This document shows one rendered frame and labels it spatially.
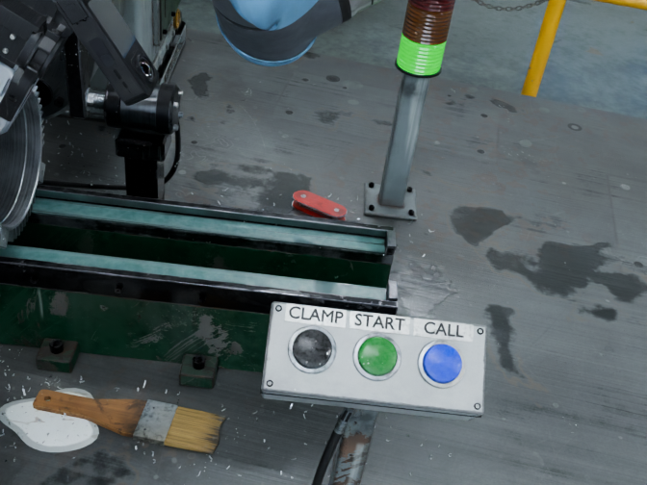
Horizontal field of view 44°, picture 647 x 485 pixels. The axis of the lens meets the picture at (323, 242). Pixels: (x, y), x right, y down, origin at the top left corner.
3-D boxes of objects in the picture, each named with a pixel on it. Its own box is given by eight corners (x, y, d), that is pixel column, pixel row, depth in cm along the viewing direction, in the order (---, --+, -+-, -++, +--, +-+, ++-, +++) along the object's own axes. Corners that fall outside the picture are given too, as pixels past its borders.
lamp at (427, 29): (402, 42, 104) (408, 10, 101) (401, 23, 108) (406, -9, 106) (448, 48, 104) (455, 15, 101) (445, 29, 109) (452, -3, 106)
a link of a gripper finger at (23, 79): (4, 94, 74) (42, 23, 69) (22, 104, 74) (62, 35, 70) (-14, 119, 70) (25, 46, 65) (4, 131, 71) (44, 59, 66)
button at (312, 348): (290, 369, 62) (290, 365, 60) (294, 330, 63) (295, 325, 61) (328, 372, 62) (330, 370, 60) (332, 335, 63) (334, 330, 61)
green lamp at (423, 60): (396, 74, 106) (402, 42, 104) (395, 54, 111) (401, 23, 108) (441, 80, 107) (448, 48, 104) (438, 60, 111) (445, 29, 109)
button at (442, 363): (418, 383, 62) (423, 379, 60) (421, 344, 63) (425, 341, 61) (456, 387, 62) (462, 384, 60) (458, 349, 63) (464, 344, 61)
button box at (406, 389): (260, 398, 65) (259, 391, 60) (271, 313, 67) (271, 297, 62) (469, 421, 65) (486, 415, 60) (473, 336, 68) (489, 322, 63)
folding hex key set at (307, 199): (349, 218, 119) (350, 208, 118) (339, 229, 117) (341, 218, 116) (298, 197, 122) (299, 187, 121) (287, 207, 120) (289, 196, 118)
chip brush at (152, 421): (26, 419, 85) (25, 413, 85) (46, 383, 89) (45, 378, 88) (215, 456, 84) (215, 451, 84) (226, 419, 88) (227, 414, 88)
